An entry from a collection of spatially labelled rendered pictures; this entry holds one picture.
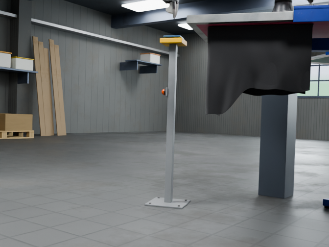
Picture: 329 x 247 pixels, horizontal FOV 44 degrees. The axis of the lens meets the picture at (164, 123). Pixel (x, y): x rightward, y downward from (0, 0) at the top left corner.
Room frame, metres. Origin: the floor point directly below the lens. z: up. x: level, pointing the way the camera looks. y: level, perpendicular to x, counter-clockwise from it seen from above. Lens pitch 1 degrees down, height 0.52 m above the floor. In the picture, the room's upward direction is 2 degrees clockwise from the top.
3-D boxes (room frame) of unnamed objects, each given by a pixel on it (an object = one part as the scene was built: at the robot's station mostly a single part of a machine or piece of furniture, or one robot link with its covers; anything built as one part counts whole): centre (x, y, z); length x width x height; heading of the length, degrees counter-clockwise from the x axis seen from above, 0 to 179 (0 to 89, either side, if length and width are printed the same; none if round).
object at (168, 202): (2.40, -0.04, 0.48); 0.22 x 0.22 x 0.96; 74
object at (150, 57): (11.60, 0.46, 2.07); 0.46 x 0.38 x 0.26; 144
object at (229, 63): (1.95, -0.44, 0.74); 0.46 x 0.04 x 0.42; 74
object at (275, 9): (2.78, -0.77, 1.25); 0.15 x 0.15 x 0.10
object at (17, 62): (8.22, 2.92, 1.43); 0.43 x 0.35 x 0.24; 144
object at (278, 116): (2.78, -0.77, 0.60); 0.18 x 0.18 x 1.20; 54
